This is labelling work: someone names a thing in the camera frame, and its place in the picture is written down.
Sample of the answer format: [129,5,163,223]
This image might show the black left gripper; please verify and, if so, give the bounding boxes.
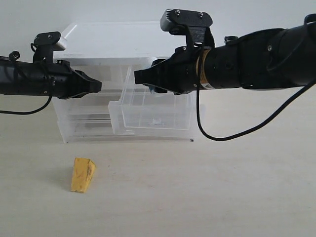
[39,61,102,99]

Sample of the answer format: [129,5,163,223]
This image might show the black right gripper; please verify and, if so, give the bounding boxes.
[134,46,212,95]

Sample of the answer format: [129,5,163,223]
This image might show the yellow cheese wedge toy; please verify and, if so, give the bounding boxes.
[70,158,96,193]

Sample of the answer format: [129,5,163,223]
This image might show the white pill bottle teal label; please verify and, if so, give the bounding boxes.
[146,59,165,94]

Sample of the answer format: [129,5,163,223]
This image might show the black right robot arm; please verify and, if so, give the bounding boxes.
[134,22,316,94]

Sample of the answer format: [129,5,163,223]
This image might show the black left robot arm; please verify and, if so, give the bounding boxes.
[0,57,102,99]

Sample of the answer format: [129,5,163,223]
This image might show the clear bottom drawer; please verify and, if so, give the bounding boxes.
[57,121,196,143]

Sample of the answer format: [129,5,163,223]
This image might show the white plastic drawer cabinet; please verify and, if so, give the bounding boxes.
[54,22,200,139]

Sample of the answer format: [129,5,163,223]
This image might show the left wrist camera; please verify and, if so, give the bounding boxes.
[30,31,67,64]

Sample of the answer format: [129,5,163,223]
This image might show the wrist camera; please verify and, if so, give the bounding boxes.
[30,31,67,64]
[160,9,215,48]

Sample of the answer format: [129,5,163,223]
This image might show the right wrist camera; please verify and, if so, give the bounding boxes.
[160,9,215,48]

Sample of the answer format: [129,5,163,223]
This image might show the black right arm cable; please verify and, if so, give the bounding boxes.
[196,13,316,142]

